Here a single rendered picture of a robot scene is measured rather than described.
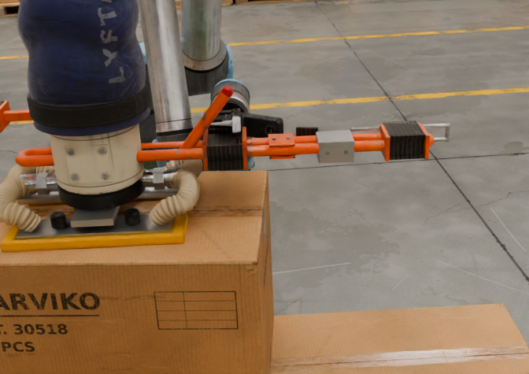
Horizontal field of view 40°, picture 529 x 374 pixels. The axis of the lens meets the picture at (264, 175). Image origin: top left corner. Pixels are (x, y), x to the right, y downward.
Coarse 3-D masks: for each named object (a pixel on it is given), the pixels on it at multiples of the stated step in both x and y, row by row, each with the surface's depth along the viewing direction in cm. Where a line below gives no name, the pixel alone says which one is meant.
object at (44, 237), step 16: (48, 224) 140; (64, 224) 138; (128, 224) 138; (144, 224) 139; (176, 224) 139; (16, 240) 136; (32, 240) 136; (48, 240) 135; (64, 240) 135; (80, 240) 135; (96, 240) 135; (112, 240) 135; (128, 240) 135; (144, 240) 135; (160, 240) 136; (176, 240) 136
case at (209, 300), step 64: (256, 192) 155; (0, 256) 134; (64, 256) 134; (128, 256) 133; (192, 256) 132; (256, 256) 131; (0, 320) 137; (64, 320) 136; (128, 320) 136; (192, 320) 135; (256, 320) 134
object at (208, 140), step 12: (216, 132) 147; (228, 132) 147; (240, 132) 147; (204, 144) 139; (216, 144) 141; (228, 144) 139; (240, 144) 139; (204, 156) 140; (216, 156) 140; (228, 156) 140; (240, 156) 140; (204, 168) 141; (216, 168) 140; (228, 168) 140; (240, 168) 141
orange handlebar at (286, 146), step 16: (16, 112) 166; (144, 144) 145; (160, 144) 145; (176, 144) 145; (256, 144) 145; (272, 144) 141; (288, 144) 141; (304, 144) 142; (368, 144) 141; (384, 144) 141; (432, 144) 143; (16, 160) 142; (32, 160) 141; (48, 160) 141; (144, 160) 141; (160, 160) 142; (176, 160) 142
